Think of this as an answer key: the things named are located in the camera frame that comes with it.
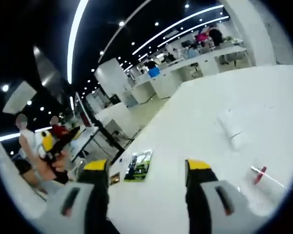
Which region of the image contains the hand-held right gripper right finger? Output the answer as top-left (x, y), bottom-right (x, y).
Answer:
top-left (184, 158), bottom-right (250, 234)

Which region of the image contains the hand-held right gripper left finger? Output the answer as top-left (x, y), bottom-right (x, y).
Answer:
top-left (45, 159), bottom-right (113, 234)

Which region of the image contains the blue storage bin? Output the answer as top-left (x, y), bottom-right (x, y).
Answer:
top-left (147, 67), bottom-right (160, 78)

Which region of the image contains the person's left hand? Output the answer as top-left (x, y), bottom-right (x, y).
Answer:
top-left (37, 149), bottom-right (71, 183)

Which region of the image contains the green and black packet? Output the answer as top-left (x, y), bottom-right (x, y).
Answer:
top-left (123, 149), bottom-right (153, 183)

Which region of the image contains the white ceiling panel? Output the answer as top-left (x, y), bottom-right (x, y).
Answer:
top-left (1, 80), bottom-right (37, 115)

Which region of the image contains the red pen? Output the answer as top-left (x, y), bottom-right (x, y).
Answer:
top-left (252, 166), bottom-right (268, 185)

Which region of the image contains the long white workbench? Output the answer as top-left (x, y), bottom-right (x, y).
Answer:
top-left (126, 45), bottom-right (248, 104)

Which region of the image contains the pink bag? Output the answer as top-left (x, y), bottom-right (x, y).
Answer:
top-left (194, 32), bottom-right (209, 43)

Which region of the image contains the white desk with black frame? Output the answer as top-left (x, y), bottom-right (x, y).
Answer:
top-left (69, 124), bottom-right (105, 161)

